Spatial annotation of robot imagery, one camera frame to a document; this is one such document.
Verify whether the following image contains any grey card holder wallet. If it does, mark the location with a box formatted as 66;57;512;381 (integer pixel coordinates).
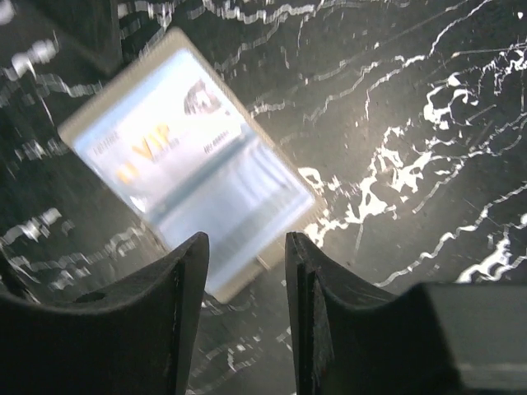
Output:
58;28;324;304

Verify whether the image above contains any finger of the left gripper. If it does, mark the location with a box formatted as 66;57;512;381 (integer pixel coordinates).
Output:
1;1;123;78

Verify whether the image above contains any white VIP card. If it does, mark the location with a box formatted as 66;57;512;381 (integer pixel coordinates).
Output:
72;49;245;213

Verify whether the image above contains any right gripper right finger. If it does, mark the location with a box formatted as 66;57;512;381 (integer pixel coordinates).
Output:
285;232;526;394

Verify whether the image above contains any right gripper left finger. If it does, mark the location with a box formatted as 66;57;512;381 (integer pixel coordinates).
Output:
1;232;209;394

